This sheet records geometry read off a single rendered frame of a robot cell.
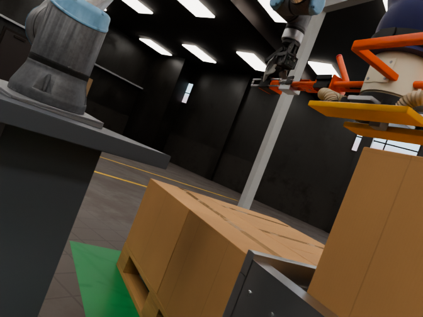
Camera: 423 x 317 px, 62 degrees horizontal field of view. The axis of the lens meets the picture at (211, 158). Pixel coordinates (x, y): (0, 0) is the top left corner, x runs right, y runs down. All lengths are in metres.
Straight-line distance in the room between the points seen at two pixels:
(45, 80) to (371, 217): 0.82
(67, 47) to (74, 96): 0.12
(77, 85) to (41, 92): 0.09
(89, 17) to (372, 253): 0.84
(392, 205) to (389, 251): 0.10
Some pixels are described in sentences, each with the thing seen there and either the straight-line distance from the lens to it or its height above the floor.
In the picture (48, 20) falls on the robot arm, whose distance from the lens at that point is 0.97.
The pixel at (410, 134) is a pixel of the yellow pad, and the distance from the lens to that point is 1.18.
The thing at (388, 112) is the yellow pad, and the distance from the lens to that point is 1.02.
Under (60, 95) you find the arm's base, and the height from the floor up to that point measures 0.79.
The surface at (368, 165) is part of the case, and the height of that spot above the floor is 0.90.
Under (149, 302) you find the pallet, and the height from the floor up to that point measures 0.09.
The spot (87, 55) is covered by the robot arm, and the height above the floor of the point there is 0.91.
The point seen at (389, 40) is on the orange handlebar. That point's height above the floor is 1.19.
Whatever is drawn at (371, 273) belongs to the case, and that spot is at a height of 0.68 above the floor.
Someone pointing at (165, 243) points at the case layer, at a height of 0.34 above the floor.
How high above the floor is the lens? 0.79
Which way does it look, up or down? level
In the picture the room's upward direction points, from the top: 21 degrees clockwise
